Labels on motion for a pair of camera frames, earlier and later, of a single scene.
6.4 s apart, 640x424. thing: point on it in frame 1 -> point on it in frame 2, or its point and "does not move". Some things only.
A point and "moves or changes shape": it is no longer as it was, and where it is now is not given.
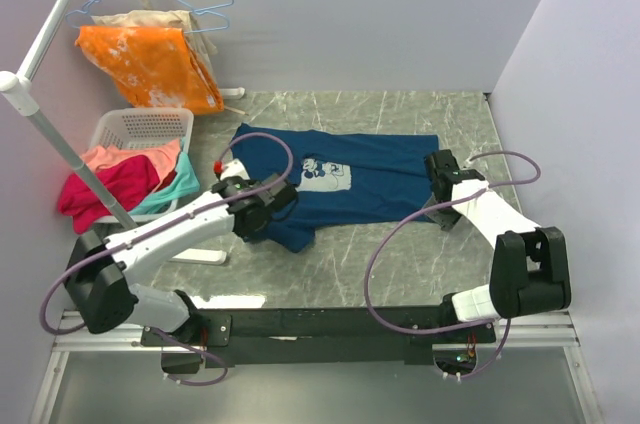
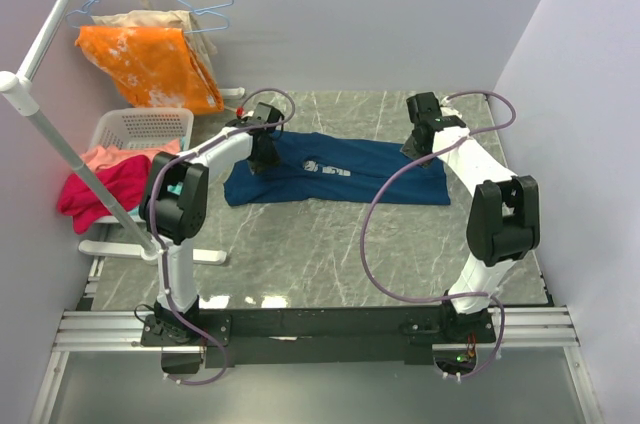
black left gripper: x=244 y=235 -> x=271 y=163
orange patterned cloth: x=154 y=66 does not move
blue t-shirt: x=336 y=176 moves or changes shape
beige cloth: x=203 y=48 does not move
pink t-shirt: x=164 y=155 does not move
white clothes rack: x=21 y=89 does not move
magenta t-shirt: x=126 y=181 does not move
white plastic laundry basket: x=122 y=126 does not move
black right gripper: x=448 y=221 -> x=409 y=150
